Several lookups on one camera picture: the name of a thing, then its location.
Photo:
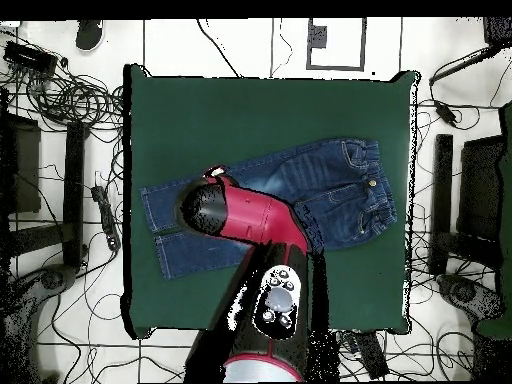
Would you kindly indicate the blue denim jeans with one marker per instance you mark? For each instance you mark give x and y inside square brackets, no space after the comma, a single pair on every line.
[340,200]

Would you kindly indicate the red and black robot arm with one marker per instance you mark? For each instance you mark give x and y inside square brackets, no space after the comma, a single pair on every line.
[256,216]

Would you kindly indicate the dark flat panel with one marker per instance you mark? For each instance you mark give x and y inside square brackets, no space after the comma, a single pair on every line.
[480,188]
[26,168]

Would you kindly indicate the dark green table cloth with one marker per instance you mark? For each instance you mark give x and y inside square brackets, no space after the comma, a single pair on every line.
[240,112]

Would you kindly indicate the black power strip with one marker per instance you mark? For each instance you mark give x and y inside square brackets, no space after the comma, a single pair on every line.
[372,354]
[106,218]

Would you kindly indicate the black stand leg bar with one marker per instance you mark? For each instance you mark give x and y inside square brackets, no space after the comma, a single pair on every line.
[443,200]
[74,192]

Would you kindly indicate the small grey square patch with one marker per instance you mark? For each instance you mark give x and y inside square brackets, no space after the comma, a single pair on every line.
[318,36]

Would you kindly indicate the black round stand base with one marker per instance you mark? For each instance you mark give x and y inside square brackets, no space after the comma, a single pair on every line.
[464,292]
[54,278]

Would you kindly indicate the black power brick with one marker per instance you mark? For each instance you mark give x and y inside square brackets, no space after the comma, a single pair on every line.
[446,112]

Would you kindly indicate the person's dark shoe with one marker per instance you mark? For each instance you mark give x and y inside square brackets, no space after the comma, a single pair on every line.
[88,35]

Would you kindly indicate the black rod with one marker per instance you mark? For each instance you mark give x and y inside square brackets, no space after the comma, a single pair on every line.
[460,66]

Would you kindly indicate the black corner box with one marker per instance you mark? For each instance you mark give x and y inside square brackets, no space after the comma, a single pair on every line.
[498,32]

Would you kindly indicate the grey square floor frame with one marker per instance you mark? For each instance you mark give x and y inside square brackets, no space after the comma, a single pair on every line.
[363,44]

